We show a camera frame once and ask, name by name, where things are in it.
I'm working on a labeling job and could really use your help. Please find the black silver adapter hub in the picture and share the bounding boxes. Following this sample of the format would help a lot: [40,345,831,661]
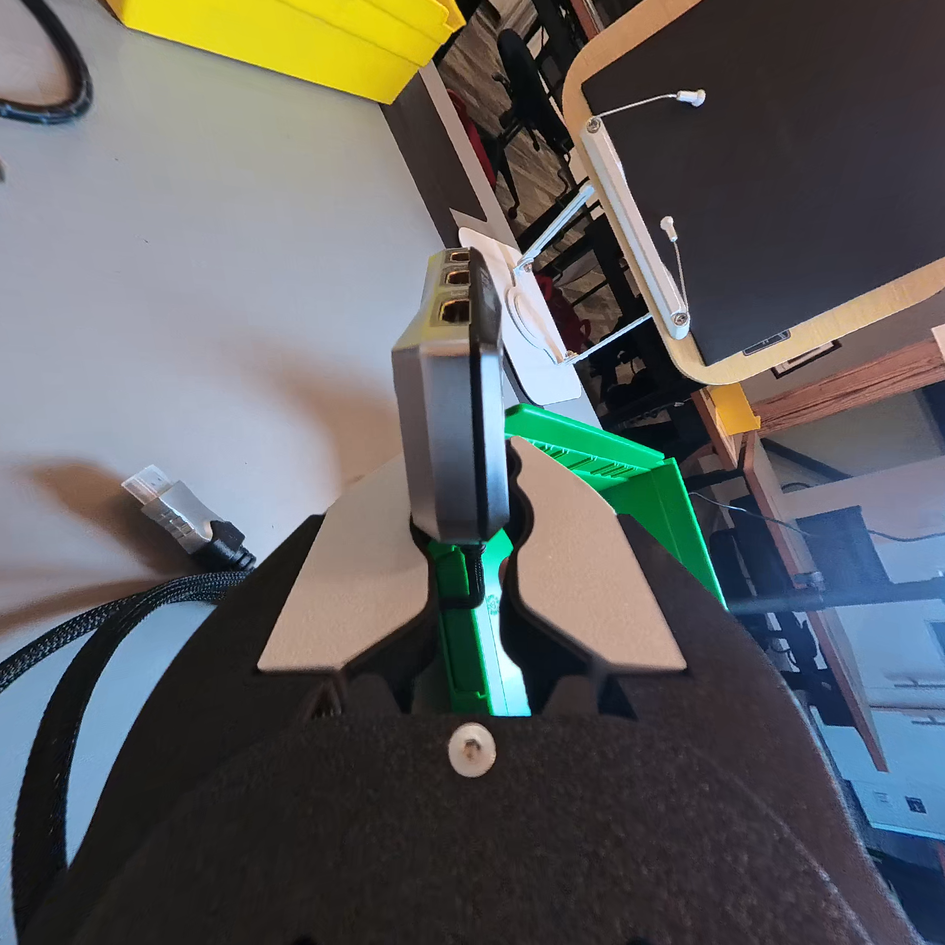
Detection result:
[390,247,512,546]

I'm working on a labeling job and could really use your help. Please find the black braided silver-plug cable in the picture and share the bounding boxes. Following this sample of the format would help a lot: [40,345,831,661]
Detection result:
[0,0,258,935]

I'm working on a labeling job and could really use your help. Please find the yellow plastic bin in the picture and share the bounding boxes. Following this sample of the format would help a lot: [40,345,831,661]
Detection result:
[103,0,468,104]

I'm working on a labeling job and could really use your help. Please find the white metal stand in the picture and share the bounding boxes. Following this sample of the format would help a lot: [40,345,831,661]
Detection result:
[458,87,708,406]

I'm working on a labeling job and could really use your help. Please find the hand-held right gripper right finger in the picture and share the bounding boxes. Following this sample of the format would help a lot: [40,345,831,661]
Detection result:
[501,436,689,674]

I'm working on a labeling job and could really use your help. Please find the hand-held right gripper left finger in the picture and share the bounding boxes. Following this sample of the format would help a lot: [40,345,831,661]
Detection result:
[257,459,435,674]

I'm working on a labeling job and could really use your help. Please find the black office chair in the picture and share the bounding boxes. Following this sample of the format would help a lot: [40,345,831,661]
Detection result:
[495,30,584,215]

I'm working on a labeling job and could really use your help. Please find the green plastic bin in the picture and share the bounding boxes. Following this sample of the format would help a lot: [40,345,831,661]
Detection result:
[424,402,729,719]

